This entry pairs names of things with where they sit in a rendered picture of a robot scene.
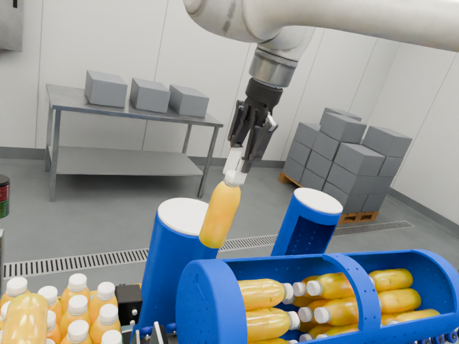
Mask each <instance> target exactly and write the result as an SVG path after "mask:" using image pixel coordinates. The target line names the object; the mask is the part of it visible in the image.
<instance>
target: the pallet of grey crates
mask: <svg viewBox="0 0 459 344"><path fill-rule="evenodd" d="M361 120H362V118H361V117H358V116H356V115H353V114H351V113H348V112H345V111H343V110H339V109H331V108H327V107H325V109H324V112H323V114H322V118H321V120H320V123H319V125H318V124H311V123H305V122H299V123H298V127H297V129H296V133H295V135H294V139H293V141H292V144H291V147H290V150H289V152H288V157H287V159H286V162H285V164H284V167H283V171H281V173H280V176H279V179H278V180H279V181H280V182H281V183H295V184H297V185H298V186H300V187H301V188H310V189H314V190H318V191H320V192H323V193H325V194H327V195H329V196H331V197H332V198H334V199H336V200H337V201H338V202H339V203H340V204H341V205H342V207H343V210H342V215H341V216H340V219H339V221H338V223H337V224H346V223H359V222H367V221H374V220H376V217H377V216H378V213H379V209H380V207H381V205H382V203H383V201H384V199H385V197H386V194H387V191H388V189H389V187H390V185H391V183H392V181H393V179H394V176H396V174H397V172H398V169H399V168H400V165H401V164H402V161H403V159H404V156H405V154H406V152H407V150H408V148H409V146H410V144H411V142H412V140H413V139H412V138H410V137H408V136H405V135H403V134H400V133H398V132H395V131H393V130H390V129H388V128H381V127H377V126H369V128H368V130H367V132H366V135H365V137H364V139H362V137H363V134H364V132H365V129H366V128H367V124H364V123H362V122H361Z"/></svg>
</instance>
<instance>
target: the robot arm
mask: <svg viewBox="0 0 459 344"><path fill-rule="evenodd" d="M183 4H184V6H185V9H186V12H187V14H188V15H189V16H190V18H191V19H192V20H193V21H194V22H195V23H197V24H198V25H199V26H200V27H201V28H203V29H205V30H206V31H208V32H210V33H213V34H215V35H219V36H221V37H224V38H229V39H232V40H237V41H240V42H246V43H257V46H256V49H255V52H254V56H253V59H252V62H251V65H250V68H249V74H250V75H251V76H252V77H251V78H250V79H249V82H248V85H247V88H246V91H245V94H246V96H247V98H246V99H245V101H243V100H237V101H236V110H235V113H234V117H233V120H232V124H231V127H230V129H229V134H228V137H227V140H228V141H230V146H231V147H230V150H229V154H228V156H227V162H226V163H225V167H224V170H223V174H226V172H227V171H229V170H233V171H235V169H236V166H237V164H238V161H239V158H240V155H241V153H242V148H239V147H243V146H242V144H243V142H244V140H245V138H246V136H247V134H248V132H249V130H250V133H249V138H248V141H247V147H246V150H245V156H244V157H243V156H241V158H240V162H239V164H238V167H237V170H236V173H235V176H234V179H233V182H232V183H233V185H237V184H244V182H245V178H246V176H247V174H248V173H249V171H250V168H251V165H252V163H253V162H260V161H261V160H262V157H263V155H264V152H265V151H266V148H267V146H268V144H269V141H270V139H271V137H272V135H273V132H274V131H276V129H277V128H278V126H279V124H278V123H277V122H274V121H273V119H272V116H273V108H274V107H275V106H276V105H278V104H279V101H280V99H281V96H282V93H283V88H282V87H288V86H289V85H290V82H291V80H292V77H293V74H294V71H295V69H296V67H297V65H298V61H299V59H300V58H301V55H302V54H303V53H304V51H305V50H306V49H307V47H308V45H309V43H310V41H311V39H312V36H313V34H314V31H315V30H316V27H320V28H326V29H334V30H339V31H345V32H350V33H356V34H360V35H367V36H371V37H375V38H382V39H386V40H393V41H396V42H403V43H407V44H414V45H418V46H425V47H429V48H436V49H441V50H444V51H452V52H457V53H459V0H183ZM233 135H234V136H233Z"/></svg>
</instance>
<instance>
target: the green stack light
mask: <svg viewBox="0 0 459 344"><path fill-rule="evenodd" d="M9 213H10V198H8V199H6V200H5V201H1V202H0V219H1V218H4V217H6V216H7V215H8V214H9Z"/></svg>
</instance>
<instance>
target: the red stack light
mask: <svg viewBox="0 0 459 344"><path fill-rule="evenodd" d="M9 197H10V183H9V184H8V185H6V186H3V187H0V202H1V201H5V200H6V199H8V198H9Z"/></svg>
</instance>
